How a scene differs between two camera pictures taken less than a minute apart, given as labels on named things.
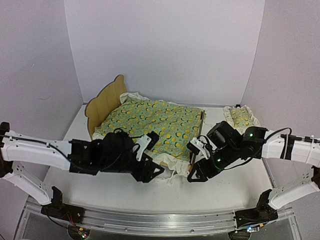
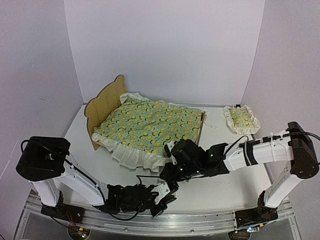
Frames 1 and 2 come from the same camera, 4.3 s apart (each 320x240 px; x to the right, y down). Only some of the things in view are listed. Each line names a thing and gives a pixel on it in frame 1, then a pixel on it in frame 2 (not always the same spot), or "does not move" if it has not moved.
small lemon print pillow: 241,118 does not move
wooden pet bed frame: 109,94 does not move
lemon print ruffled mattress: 176,125 does not move
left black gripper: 143,168 to 155,197
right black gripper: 204,166 to 171,172
